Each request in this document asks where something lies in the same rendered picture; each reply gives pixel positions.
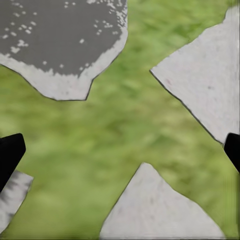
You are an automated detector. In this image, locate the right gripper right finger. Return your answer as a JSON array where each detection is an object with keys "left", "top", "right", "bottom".
[{"left": 224, "top": 132, "right": 240, "bottom": 173}]

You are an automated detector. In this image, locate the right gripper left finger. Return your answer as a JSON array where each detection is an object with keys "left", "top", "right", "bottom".
[{"left": 0, "top": 133, "right": 26, "bottom": 193}]

